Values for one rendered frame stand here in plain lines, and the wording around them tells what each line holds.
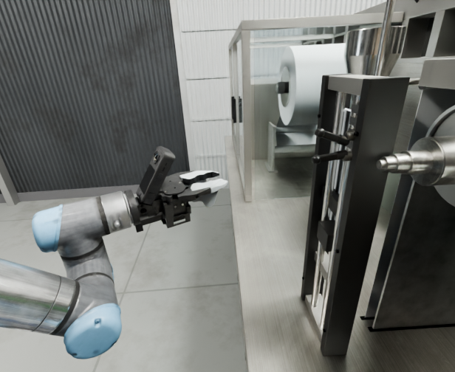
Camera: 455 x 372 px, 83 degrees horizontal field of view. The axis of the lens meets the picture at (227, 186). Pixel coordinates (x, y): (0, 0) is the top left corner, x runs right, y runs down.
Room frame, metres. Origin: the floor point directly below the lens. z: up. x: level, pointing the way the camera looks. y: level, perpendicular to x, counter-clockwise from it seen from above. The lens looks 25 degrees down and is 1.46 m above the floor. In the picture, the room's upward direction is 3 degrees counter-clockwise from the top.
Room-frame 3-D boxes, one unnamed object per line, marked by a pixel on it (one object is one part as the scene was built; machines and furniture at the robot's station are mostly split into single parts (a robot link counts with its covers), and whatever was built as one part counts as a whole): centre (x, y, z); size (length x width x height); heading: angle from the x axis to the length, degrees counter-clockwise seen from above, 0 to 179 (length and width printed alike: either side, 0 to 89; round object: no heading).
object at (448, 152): (0.32, -0.29, 1.33); 0.06 x 0.06 x 0.06; 1
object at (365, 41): (0.79, -0.41, 1.50); 0.14 x 0.14 x 0.06
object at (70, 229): (0.40, 0.28, 1.21); 0.11 x 0.08 x 0.09; 118
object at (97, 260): (0.39, 0.28, 1.11); 0.11 x 0.08 x 0.11; 28
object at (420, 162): (0.32, -0.23, 1.33); 0.06 x 0.03 x 0.03; 91
